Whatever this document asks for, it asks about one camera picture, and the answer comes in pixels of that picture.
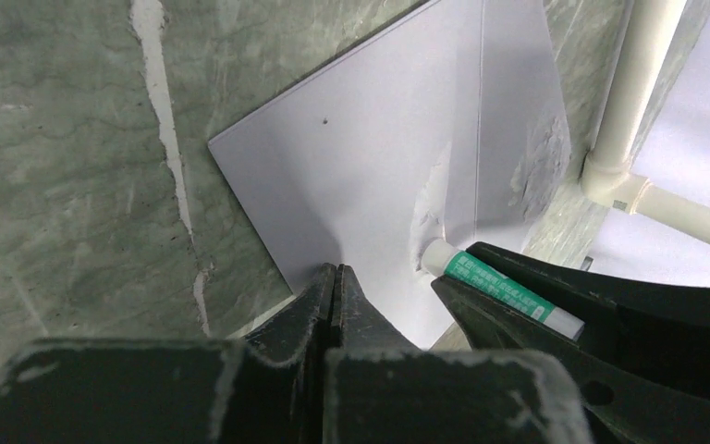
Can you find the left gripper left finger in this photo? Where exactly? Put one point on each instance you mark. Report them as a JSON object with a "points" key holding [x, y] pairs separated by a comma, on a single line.
{"points": [[263, 388]]}

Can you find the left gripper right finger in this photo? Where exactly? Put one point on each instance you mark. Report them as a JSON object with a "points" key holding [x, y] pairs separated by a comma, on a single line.
{"points": [[401, 395]]}

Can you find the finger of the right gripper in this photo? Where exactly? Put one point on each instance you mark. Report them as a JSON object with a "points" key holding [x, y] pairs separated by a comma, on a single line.
{"points": [[621, 406], [660, 332]]}

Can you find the green white glue stick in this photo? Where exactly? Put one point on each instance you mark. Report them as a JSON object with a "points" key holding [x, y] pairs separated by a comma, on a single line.
{"points": [[440, 258]]}

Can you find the white pvc pipe frame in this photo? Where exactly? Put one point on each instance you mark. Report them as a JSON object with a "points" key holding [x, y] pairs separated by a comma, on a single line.
{"points": [[606, 177]]}

